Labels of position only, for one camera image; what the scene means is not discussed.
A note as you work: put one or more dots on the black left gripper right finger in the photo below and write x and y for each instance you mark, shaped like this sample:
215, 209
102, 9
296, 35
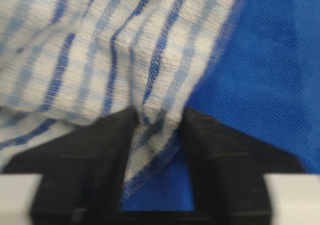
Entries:
227, 169

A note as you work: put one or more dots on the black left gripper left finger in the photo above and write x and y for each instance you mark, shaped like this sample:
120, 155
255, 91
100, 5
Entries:
71, 179

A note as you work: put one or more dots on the white blue striped towel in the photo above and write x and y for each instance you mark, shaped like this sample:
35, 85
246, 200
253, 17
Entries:
67, 63

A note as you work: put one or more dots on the blue table cloth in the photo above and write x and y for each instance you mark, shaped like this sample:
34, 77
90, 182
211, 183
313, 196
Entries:
252, 64

